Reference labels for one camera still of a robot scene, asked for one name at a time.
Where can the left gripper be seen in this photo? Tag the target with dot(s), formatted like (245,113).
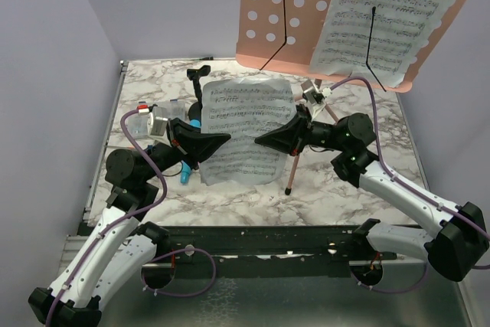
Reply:
(191,142)

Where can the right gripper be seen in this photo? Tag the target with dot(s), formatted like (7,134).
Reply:
(291,135)

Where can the sheet music page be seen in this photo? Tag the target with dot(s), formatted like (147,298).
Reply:
(245,108)
(379,40)

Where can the pink perforated music stand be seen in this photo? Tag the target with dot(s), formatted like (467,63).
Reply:
(281,35)

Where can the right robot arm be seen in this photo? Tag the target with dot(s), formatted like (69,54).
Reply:
(452,238)

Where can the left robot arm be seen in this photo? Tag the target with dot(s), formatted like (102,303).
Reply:
(121,242)

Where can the black microphone desk stand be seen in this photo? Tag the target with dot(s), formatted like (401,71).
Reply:
(194,75)

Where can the clear plastic parts box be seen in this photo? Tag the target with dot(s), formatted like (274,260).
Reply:
(137,125)

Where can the red tipped thin rod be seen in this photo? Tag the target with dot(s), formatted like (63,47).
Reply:
(118,147)

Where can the blue toy recorder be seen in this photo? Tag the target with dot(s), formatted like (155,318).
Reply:
(186,168)

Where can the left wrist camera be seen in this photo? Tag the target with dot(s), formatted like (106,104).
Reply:
(157,120)

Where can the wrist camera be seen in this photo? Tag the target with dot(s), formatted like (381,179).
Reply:
(315,97)
(157,120)

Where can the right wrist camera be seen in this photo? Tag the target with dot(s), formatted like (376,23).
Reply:
(315,97)

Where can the aluminium rail bracket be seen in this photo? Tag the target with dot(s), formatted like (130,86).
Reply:
(71,248)

